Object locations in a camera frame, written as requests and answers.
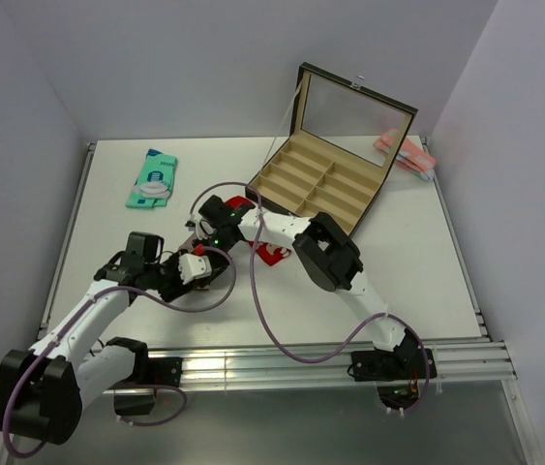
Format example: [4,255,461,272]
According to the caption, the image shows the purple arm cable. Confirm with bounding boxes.
[1,244,235,459]
[188,181,433,416]

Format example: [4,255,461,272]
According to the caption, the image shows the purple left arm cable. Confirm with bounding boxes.
[1,244,235,459]

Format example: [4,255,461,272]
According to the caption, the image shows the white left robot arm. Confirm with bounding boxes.
[0,232,235,458]

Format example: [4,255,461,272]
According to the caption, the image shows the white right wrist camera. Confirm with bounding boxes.
[186,218,215,240]

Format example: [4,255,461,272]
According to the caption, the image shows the black compartment display box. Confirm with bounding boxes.
[245,62,418,235]

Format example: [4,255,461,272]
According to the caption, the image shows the aluminium front rail frame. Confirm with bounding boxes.
[41,137,544,464]

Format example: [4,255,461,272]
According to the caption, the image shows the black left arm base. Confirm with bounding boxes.
[113,356,188,427]

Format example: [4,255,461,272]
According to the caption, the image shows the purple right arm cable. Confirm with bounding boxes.
[188,181,433,416]

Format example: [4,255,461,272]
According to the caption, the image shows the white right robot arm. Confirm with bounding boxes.
[198,195,431,380]

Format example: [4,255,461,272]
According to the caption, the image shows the pink patterned sock pair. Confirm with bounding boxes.
[374,129,437,181]

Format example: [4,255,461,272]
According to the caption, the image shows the red sock with white print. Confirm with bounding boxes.
[225,196,291,266]

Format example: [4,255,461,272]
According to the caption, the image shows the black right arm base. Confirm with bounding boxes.
[347,349,438,413]

